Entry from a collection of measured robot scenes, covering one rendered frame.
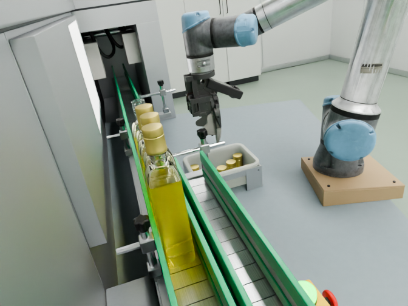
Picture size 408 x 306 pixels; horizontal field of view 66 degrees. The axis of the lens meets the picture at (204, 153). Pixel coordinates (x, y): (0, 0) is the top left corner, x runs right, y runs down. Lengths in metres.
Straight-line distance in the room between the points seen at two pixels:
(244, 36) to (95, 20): 0.92
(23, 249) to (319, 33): 5.81
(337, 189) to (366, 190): 0.08
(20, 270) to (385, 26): 0.77
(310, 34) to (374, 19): 5.06
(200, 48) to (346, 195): 0.57
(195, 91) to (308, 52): 5.07
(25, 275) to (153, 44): 1.41
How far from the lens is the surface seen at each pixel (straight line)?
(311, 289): 0.64
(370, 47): 0.82
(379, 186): 1.01
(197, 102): 0.89
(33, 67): 0.47
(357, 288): 0.79
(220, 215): 0.74
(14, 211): 0.33
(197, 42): 0.86
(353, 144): 0.85
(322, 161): 1.03
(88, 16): 1.61
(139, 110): 0.61
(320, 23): 5.95
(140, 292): 0.63
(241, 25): 0.83
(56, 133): 0.49
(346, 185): 0.99
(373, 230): 0.93
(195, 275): 0.63
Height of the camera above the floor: 1.34
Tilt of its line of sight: 27 degrees down
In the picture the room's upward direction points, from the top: 8 degrees counter-clockwise
